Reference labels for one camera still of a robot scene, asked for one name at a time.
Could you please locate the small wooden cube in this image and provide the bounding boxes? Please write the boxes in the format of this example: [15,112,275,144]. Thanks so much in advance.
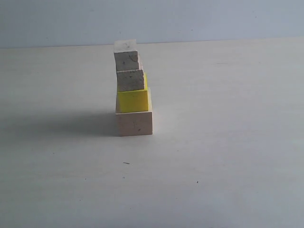
[114,39,140,71]

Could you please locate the yellow cube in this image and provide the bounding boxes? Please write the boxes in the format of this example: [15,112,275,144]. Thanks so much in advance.
[117,72,149,113]

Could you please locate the medium wooden cube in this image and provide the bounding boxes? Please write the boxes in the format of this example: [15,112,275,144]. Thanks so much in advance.
[116,69,144,92]

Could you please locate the large wooden cube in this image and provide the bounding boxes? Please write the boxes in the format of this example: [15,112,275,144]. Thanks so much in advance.
[114,87,153,137]

